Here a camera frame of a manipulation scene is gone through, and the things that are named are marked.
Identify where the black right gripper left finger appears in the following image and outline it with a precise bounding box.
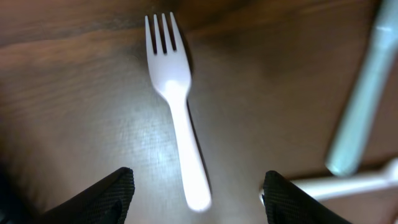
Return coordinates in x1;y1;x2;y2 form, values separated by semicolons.
33;167;135;224

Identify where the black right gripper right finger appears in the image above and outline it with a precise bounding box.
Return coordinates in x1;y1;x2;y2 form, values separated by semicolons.
262;170;350;224

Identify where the white plastic fork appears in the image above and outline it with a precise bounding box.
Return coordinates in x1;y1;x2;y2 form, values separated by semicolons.
258;158;398;207
145;13;211;212

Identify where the mint green plastic fork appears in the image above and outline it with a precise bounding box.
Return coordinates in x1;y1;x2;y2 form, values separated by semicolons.
325;0;397;177

